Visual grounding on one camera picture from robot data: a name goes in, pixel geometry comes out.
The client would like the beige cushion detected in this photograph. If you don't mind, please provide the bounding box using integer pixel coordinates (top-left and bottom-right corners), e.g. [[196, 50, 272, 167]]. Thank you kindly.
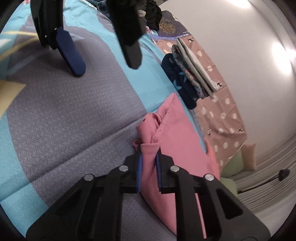
[[241, 144, 256, 171]]

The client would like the near green cushion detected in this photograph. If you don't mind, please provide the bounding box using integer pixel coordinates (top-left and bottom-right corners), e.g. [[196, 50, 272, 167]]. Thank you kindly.
[[220, 177, 238, 197]]

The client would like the black floor lamp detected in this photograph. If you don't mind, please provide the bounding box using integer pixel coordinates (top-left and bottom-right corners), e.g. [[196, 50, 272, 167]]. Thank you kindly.
[[237, 169, 290, 194]]

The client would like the far green cushion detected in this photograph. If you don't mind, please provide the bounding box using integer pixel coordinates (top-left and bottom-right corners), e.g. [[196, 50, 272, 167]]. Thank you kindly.
[[221, 150, 244, 178]]

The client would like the folded dark navy garment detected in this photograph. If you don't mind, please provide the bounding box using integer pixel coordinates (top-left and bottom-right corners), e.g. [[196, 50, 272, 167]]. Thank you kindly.
[[161, 53, 199, 109]]

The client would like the folded cream garment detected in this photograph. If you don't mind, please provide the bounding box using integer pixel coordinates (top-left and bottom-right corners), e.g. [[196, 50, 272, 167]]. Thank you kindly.
[[176, 38, 219, 98]]

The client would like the large pink garment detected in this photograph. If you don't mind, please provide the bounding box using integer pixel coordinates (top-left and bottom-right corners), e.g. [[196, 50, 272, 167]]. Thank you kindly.
[[133, 93, 213, 233]]

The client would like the brown polka dot pillowcase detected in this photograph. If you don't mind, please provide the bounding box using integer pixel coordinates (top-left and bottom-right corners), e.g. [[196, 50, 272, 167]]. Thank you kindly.
[[156, 37, 248, 172]]

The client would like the green cushion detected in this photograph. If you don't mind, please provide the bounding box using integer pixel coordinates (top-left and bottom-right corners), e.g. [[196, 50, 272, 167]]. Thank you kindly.
[[221, 150, 244, 178], [220, 177, 238, 197]]

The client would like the grey pleated curtain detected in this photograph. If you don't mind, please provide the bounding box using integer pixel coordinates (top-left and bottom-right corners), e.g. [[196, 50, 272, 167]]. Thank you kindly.
[[233, 135, 295, 235]]

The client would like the folded coral cloth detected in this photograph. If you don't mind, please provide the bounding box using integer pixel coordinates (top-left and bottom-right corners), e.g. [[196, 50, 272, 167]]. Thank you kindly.
[[204, 137, 220, 180]]

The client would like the blue grey patterned bedspread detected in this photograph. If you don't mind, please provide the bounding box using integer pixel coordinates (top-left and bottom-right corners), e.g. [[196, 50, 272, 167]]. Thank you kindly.
[[1, 1, 175, 240]]

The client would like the folded floral grey garment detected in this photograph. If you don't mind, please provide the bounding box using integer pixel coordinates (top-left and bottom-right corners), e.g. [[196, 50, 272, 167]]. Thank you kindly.
[[171, 44, 215, 99]]

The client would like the black clothes heap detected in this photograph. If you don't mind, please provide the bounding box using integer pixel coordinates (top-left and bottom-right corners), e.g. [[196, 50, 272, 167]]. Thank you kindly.
[[144, 0, 163, 31]]

